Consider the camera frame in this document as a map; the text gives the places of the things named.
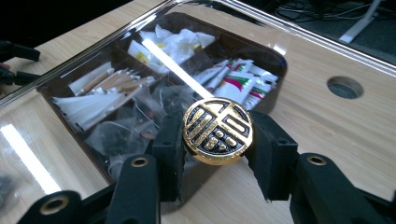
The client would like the tangle of dark floor cables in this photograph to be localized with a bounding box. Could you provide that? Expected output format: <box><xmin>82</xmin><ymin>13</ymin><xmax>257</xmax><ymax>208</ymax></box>
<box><xmin>275</xmin><ymin>0</ymin><xmax>376</xmax><ymax>21</ymax></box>

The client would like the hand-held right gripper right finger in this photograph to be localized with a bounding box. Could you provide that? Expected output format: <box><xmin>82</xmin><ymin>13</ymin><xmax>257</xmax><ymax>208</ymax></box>
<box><xmin>245</xmin><ymin>110</ymin><xmax>300</xmax><ymax>202</ymax></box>

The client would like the pile of clear-wrapped tea bags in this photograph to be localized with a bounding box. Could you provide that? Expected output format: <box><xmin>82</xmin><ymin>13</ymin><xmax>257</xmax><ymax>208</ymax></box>
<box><xmin>83</xmin><ymin>85</ymin><xmax>185</xmax><ymax>158</ymax></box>

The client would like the pile of red-green printed sachets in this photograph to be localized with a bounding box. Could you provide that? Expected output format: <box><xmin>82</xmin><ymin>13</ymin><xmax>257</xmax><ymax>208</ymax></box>
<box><xmin>192</xmin><ymin>58</ymin><xmax>280</xmax><ymax>110</ymax></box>

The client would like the bundle of white plastic sticks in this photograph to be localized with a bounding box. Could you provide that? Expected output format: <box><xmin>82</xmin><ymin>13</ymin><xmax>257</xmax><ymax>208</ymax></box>
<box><xmin>51</xmin><ymin>91</ymin><xmax>127</xmax><ymax>133</ymax></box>

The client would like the dark brown compartment box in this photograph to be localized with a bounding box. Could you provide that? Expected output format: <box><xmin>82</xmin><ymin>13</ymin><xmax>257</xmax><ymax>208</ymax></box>
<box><xmin>36</xmin><ymin>11</ymin><xmax>289</xmax><ymax>185</ymax></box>

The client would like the bundle of wrapped wooden stirrers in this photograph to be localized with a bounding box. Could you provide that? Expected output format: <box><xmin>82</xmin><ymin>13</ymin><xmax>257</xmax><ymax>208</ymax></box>
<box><xmin>68</xmin><ymin>61</ymin><xmax>157</xmax><ymax>97</ymax></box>

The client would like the white metal stand leg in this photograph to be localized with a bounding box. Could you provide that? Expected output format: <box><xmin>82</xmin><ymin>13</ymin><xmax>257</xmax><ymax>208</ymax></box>
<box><xmin>337</xmin><ymin>0</ymin><xmax>385</xmax><ymax>45</ymax></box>

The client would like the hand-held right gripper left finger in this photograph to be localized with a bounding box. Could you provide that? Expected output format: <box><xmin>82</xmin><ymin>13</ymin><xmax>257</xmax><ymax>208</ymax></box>
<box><xmin>151</xmin><ymin>110</ymin><xmax>188</xmax><ymax>203</ymax></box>

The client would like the pile of white napkin packets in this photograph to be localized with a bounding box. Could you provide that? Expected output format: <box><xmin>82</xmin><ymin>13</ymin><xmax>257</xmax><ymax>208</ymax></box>
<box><xmin>126</xmin><ymin>23</ymin><xmax>217</xmax><ymax>74</ymax></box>

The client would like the transparent lid with gold knob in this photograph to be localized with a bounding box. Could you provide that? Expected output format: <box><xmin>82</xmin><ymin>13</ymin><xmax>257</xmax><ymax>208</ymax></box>
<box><xmin>0</xmin><ymin>0</ymin><xmax>396</xmax><ymax>224</ymax></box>

